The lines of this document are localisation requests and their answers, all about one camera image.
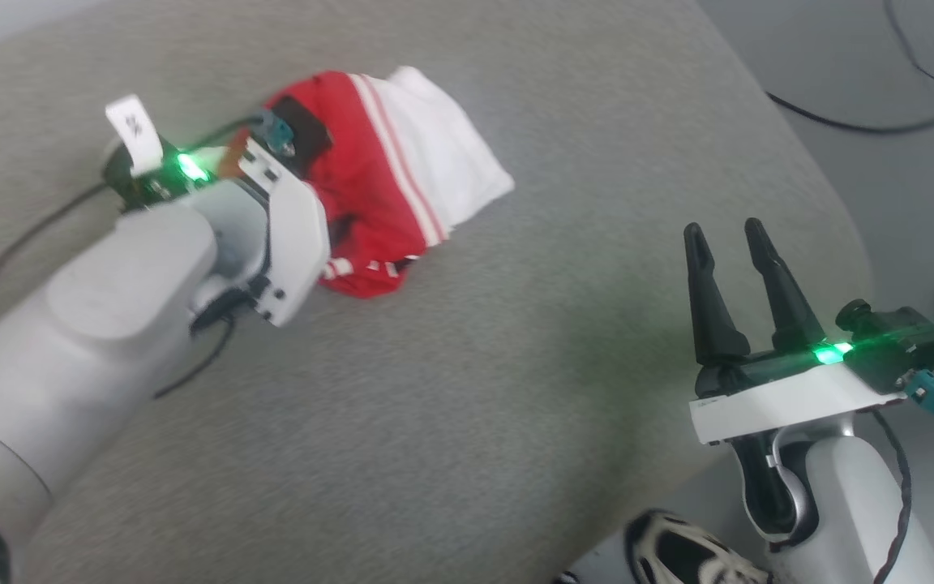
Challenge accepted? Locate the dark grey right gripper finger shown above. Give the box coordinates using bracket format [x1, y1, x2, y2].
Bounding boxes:
[743, 217, 827, 354]
[683, 222, 752, 366]

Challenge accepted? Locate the white cable tag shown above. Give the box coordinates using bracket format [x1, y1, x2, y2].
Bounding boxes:
[105, 94, 164, 175]

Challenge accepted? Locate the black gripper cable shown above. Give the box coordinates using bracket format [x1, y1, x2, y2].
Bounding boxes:
[152, 292, 251, 401]
[872, 410, 914, 584]

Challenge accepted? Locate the teal left cable connector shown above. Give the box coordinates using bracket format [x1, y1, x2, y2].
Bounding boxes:
[259, 109, 296, 157]

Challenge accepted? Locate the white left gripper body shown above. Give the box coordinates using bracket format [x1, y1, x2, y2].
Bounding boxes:
[238, 136, 332, 329]

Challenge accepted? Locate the long black floor cable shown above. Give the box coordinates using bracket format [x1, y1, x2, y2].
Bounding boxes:
[765, 91, 934, 135]

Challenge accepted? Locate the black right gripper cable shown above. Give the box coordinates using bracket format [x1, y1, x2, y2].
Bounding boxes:
[872, 410, 914, 584]

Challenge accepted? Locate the black left camera cable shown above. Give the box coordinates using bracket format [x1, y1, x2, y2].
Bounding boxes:
[0, 114, 265, 358]

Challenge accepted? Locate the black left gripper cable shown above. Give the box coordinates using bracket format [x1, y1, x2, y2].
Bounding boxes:
[152, 292, 251, 401]

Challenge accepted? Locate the red and white garment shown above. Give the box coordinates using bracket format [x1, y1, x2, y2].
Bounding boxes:
[260, 67, 515, 299]

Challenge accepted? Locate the black cream patterned wheel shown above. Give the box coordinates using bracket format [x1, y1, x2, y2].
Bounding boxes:
[625, 509, 772, 584]

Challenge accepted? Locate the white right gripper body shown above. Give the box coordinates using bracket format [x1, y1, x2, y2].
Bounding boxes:
[688, 345, 910, 445]

